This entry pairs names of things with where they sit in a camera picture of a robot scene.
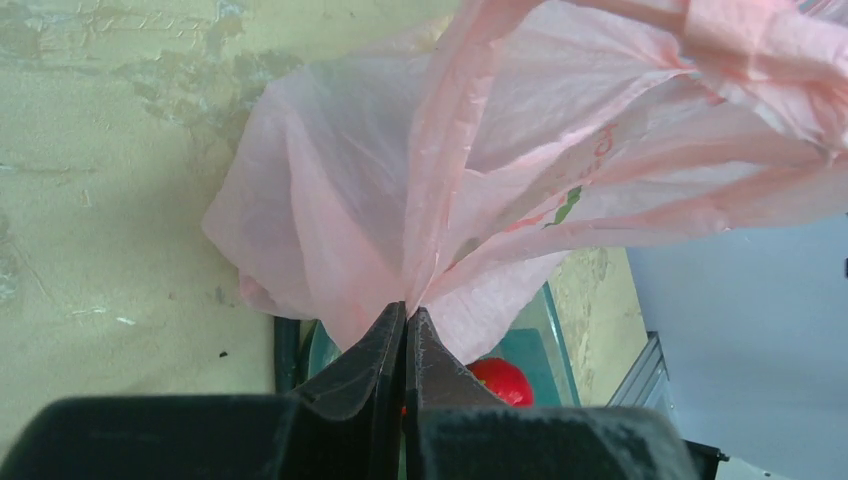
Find green fake avocado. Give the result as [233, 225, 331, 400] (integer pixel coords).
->
[272, 317, 301, 394]

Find teal plastic bin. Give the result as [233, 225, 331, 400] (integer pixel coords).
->
[296, 283, 580, 406]

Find pink plastic bag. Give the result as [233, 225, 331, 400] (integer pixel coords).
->
[202, 1, 847, 362]

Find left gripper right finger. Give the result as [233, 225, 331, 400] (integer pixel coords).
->
[406, 308, 698, 480]

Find red fake tomato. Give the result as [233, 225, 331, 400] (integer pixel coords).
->
[467, 357, 535, 407]

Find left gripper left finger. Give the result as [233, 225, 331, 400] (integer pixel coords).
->
[1, 303, 406, 479]

